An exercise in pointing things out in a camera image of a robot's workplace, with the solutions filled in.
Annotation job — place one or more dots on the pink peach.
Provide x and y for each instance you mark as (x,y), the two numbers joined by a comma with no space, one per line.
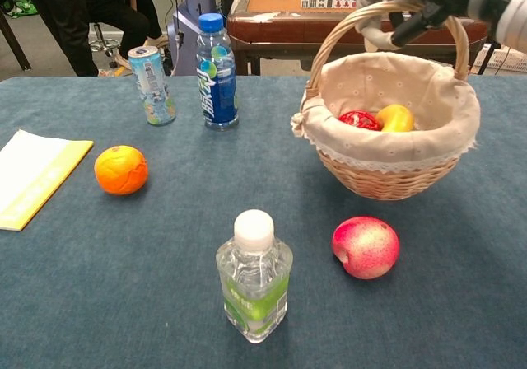
(365,247)

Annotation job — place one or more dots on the white and yellow booklet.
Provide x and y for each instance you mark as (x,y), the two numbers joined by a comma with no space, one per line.
(33,175)

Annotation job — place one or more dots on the brown mahjong table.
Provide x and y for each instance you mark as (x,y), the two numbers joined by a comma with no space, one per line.
(280,27)

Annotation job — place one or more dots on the clear water bottle green label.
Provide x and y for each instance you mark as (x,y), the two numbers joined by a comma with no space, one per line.
(254,278)

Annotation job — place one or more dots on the dark furniture leg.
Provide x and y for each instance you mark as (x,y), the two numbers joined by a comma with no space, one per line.
(14,43)

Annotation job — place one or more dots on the blue sports drink bottle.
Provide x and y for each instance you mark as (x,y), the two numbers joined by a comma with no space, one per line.
(217,85)

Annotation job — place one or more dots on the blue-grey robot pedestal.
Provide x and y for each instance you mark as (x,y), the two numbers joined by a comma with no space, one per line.
(191,10)

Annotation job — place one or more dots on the yellow banana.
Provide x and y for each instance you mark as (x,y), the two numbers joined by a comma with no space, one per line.
(397,118)

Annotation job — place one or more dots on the orange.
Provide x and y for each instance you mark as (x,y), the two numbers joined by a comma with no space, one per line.
(120,170)

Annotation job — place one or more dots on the chrome stool base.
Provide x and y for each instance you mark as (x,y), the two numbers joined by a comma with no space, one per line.
(103,45)

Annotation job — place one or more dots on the person in black trousers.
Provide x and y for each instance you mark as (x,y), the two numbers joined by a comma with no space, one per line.
(62,19)

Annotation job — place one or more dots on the wicker basket with cloth liner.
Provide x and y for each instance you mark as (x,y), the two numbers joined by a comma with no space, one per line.
(391,179)

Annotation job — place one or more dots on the row of face-up mahjong tiles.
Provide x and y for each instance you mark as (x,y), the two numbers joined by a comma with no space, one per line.
(325,1)

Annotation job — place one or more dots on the blue table cloth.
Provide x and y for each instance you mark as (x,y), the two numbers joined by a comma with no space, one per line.
(123,282)

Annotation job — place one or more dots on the white plastic crate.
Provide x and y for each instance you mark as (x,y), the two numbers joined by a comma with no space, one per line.
(510,60)

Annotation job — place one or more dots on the light blue drink can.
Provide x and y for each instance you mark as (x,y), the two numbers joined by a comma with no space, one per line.
(153,89)

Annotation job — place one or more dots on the red apple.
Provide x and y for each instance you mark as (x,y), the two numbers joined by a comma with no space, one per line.
(360,120)

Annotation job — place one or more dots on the black tripod stand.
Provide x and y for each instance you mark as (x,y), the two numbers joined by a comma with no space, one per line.
(492,58)

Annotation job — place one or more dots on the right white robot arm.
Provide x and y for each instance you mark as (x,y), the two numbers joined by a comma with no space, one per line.
(514,19)

